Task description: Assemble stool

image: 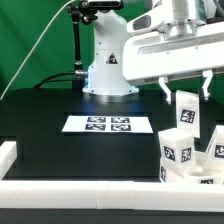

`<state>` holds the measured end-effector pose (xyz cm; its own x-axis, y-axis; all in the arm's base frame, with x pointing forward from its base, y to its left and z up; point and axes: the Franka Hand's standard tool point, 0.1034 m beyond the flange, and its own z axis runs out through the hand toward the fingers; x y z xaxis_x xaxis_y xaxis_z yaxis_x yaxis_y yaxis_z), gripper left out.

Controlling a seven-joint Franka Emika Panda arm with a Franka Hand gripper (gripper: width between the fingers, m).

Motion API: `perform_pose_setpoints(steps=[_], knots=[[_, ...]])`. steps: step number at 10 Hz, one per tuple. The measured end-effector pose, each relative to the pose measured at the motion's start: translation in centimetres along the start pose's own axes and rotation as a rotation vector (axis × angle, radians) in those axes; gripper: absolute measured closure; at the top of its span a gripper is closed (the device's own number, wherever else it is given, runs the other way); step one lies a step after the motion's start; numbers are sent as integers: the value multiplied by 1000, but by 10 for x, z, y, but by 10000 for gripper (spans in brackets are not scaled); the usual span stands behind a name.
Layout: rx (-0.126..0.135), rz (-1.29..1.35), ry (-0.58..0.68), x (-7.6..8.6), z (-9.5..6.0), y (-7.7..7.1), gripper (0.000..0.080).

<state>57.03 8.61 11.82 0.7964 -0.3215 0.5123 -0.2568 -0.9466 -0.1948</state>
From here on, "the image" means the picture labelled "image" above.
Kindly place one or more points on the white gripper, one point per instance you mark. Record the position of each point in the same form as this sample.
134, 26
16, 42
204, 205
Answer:
176, 39

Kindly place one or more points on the white round stool seat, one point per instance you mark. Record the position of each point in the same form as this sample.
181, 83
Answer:
198, 176

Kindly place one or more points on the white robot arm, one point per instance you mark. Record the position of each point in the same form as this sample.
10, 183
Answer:
106, 73

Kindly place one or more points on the white marker sheet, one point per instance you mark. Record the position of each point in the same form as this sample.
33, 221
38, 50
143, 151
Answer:
107, 124

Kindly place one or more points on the black camera on mount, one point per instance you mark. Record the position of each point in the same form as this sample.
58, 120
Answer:
102, 4

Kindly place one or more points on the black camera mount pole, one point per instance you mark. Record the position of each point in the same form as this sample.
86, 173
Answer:
78, 82

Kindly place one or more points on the white front rail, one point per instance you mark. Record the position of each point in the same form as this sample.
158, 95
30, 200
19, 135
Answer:
111, 195

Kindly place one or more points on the white left rail block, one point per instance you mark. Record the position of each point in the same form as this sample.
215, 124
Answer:
8, 155

